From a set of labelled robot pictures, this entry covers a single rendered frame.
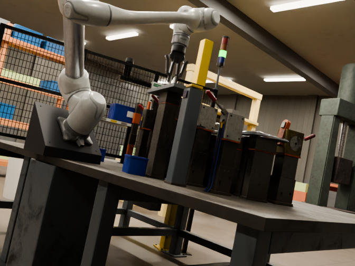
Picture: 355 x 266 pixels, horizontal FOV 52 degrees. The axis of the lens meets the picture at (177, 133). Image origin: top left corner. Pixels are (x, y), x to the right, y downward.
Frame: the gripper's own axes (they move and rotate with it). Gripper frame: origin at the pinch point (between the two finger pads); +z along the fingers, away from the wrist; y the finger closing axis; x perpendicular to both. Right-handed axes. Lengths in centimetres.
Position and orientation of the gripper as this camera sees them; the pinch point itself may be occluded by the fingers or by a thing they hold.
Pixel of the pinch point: (171, 83)
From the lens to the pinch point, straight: 194.0
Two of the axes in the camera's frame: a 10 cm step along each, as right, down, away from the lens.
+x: -3.5, 0.0, 9.4
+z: -2.0, 9.8, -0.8
